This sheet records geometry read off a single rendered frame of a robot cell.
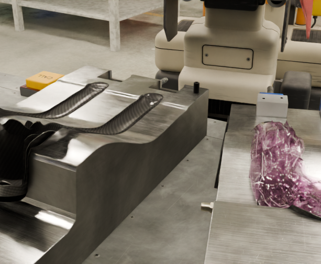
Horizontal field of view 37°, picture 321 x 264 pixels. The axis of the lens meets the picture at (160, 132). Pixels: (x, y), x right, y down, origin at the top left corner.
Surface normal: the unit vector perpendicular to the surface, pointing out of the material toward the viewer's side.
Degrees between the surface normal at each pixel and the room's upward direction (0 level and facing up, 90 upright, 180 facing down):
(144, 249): 0
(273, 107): 90
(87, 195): 90
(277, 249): 0
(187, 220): 0
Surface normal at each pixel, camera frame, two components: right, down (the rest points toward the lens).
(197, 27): -0.04, -0.82
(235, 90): -0.29, 0.55
